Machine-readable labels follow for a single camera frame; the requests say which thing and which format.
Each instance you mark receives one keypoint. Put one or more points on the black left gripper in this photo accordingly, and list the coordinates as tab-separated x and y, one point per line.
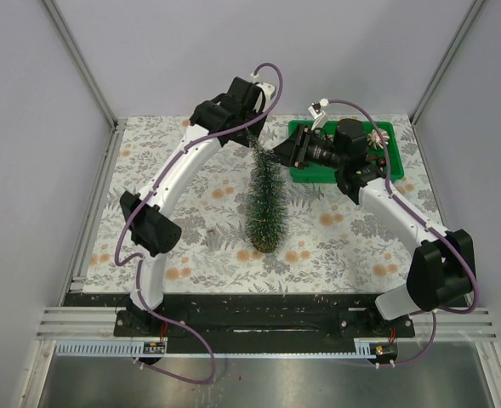
252	139

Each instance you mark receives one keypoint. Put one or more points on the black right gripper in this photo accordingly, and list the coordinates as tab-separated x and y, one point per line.
304	138

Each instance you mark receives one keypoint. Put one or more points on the small green christmas tree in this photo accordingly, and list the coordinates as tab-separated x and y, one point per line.
266	209

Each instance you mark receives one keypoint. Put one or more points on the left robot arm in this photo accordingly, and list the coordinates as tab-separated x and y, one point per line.
149	233

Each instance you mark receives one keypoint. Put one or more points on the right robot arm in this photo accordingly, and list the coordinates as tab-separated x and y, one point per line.
442	267

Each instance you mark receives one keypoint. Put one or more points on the green plastic tray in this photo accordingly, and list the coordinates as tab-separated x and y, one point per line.
323	175

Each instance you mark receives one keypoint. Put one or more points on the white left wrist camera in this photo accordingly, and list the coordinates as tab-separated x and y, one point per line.
267	92

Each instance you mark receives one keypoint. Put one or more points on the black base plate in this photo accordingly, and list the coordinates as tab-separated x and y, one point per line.
263	323

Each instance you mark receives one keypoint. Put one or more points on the white slotted cable duct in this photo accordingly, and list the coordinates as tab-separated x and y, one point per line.
111	349

